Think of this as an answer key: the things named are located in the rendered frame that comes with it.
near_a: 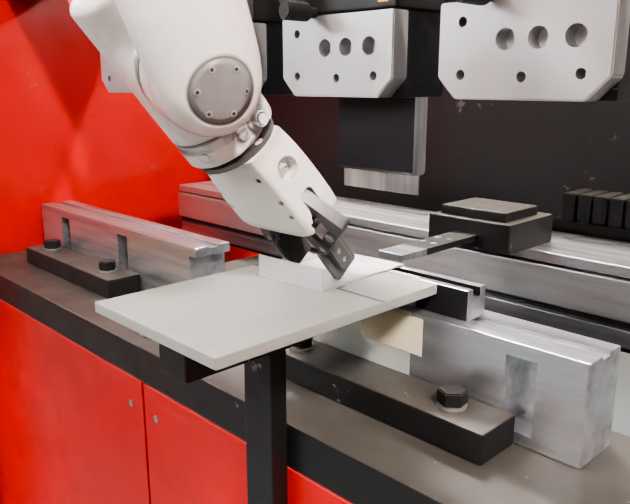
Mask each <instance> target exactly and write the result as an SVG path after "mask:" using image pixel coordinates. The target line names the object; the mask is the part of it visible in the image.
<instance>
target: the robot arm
mask: <svg viewBox="0 0 630 504"><path fill-rule="evenodd" d="M70 15H71V17H72V18H73V19H74V21H75V22H76V23H77V24H78V26H79V27H80V28H81V29H82V31H83V32H84V33H85V34H86V36H87V37H88V38H89V39H90V41H91V42H92V43H93V44H94V46H95V47H96V48H97V49H98V51H99V52H100V53H101V54H102V55H103V57H104V58H105V59H106V60H107V62H108V63H109V64H110V65H111V67H112V68H113V69H114V70H115V72H116V73H117V74H118V75H119V77H120V78H121V79H122V80H123V82H124V83H125V84H126V85H127V86H128V88H129V89H130V90H131V91H132V93H133V94H134V95H135V96H136V98H137V99H138V100H139V101H140V103H141V104H142V105H143V106H144V108H145V109H146V110H147V111H148V113H149V114H150V115H151V116H152V117H153V119H154V120H155V121H156V122H157V124H158V125H159V126H160V127H161V129H162V130H163V131H164V132H165V134H166V135H167V136H168V137H169V139H170V140H171V141H172V142H173V144H174V145H175V146H176V147H177V149H178V150H179V151H180V152H181V153H182V155H183V156H184V157H185V158H186V160H187V161H188V162H189V163H190V164H191V165H192V166H193V167H196V168H200V169H201V170H202V171H203V172H205V173H207V174H208V175H209V177H210V178H211V180H212V182H213V183H214V184H215V186H216V187H217V189H218V190H219V192H220V193H221V194H222V196H223V197H224V198H225V200H226V201H227V202H228V204H229V205H230V206H231V207H232V209H233V210H234V211H235V212H236V213H237V215H238V216H239V217H240V218H241V219H242V220H243V221H245V222H246V223H248V224H250V225H252V226H255V227H258V228H259V229H260V230H261V232H262V234H263V236H264V237H265V239H267V240H268V241H270V242H273V241H274V240H275V242H274V243H273V246H274V247H275V248H276V250H277V251H278V252H279V253H280V255H281V256H282V257H283V259H284V260H286V261H291V262H295V263H299V264H300V263H301V261H302V260H303V258H304V257H305V256H306V254H307V253H308V251H309V250H310V248H311V245H310V244H309V242H310V243H311V244H312V245H313V246H314V247H315V248H316V249H317V250H318V251H319V252H318V254H317V256H318V258H319V259H320V260H321V262H322V263H323V265H324V266H325V267H326V269H327V270H328V271H329V273H330V274H331V276H332V277H333V278H334V279H337V280H340V279H341V278H342V277H343V275H344V274H345V272H346V271H347V269H348V268H349V266H350V265H351V263H352V262H353V260H354V258H355V255H354V253H353V252H352V250H351V249H350V247H349V246H348V244H347V243H346V241H345V240H344V238H343V237H342V233H343V232H344V231H345V229H346V228H347V226H348V225H349V224H350V220H349V219H348V218H347V217H345V216H344V215H343V214H341V213H340V212H338V211H337V210H336V209H334V208H333V207H334V205H335V204H336V203H337V199H336V197H335V195H334V193H333V192H332V190H331V188H330V187H329V186H328V184H327V183H326V181H325V180H324V178H323V177H322V176H321V174H320V173H319V172H318V170H317V169H316V168H315V166H314V165H313V164H312V162H311V161H310V160H309V159H308V157H307V156H306V155H305V154H304V152H303V151H302V150H301V149H300V148H299V146H298V145H297V144H296V143H295V142H294V141H293V140H292V139H291V138H290V137H289V136H288V135H287V134H286V133H285V132H284V131H283V130H282V129H281V128H280V127H279V126H276V125H274V124H273V120H272V118H271V114H272V113H271V108H270V105H269V104H268V102H267V101H266V99H265V98H264V96H263V95H262V93H261V89H262V69H261V59H260V53H259V49H258V44H257V39H256V34H255V30H254V26H253V22H252V18H251V14H250V11H249V7H248V3H247V0H72V2H71V5H70ZM311 214H312V215H313V216H311ZM320 223H321V224H322V225H323V226H324V227H325V228H326V229H327V232H326V233H325V234H324V236H323V238H322V239H321V238H320V237H319V236H318V235H317V234H316V233H315V230H316V228H317V227H318V225H319V224H320ZM306 239H307V240H308V241H309V242H308V241H307V240H306Z"/></svg>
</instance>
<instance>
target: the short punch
mask: <svg viewBox="0 0 630 504"><path fill-rule="evenodd" d="M427 109H428V97H411V98H394V97H389V98H362V97H339V166H340V167H342V168H344V185H348V186H355V187H362V188H369V189H376V190H383V191H390V192H397V193H404V194H411V195H419V175H423V174H424V172H425V161H426V135H427Z"/></svg>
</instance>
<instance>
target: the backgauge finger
mask: <svg viewBox="0 0 630 504"><path fill-rule="evenodd" d="M537 209H538V207H537V206H536V205H529V204H522V203H515V202H507V201H500V200H492V199H485V198H477V197H474V198H469V199H464V200H460V201H455V202H450V203H445V204H442V210H441V211H436V212H431V213H430V214H429V236H428V238H424V239H420V240H416V241H412V242H408V243H404V244H400V245H397V246H393V247H389V248H385V249H381V250H379V257H383V258H387V259H392V260H396V261H400V262H404V261H408V260H411V259H415V258H418V257H422V256H426V255H429V254H433V253H436V252H440V251H443V250H447V249H451V248H454V247H458V246H461V247H466V248H471V249H477V250H482V251H487V252H492V253H497V254H502V255H510V254H513V253H517V252H520V251H523V250H526V249H529V248H532V247H535V246H538V245H541V244H544V243H548V242H550V241H551V234H552V222H553V215H552V214H549V213H542V212H537Z"/></svg>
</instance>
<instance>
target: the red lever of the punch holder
mask: <svg viewBox="0 0 630 504"><path fill-rule="evenodd" d="M278 2H279V3H280V6H279V15H280V17H281V19H283V20H289V21H301V22H307V21H309V20H310V18H316V17H317V16H318V9H317V8H312V7H311V5H310V4H309V3H307V2H298V1H295V0H278Z"/></svg>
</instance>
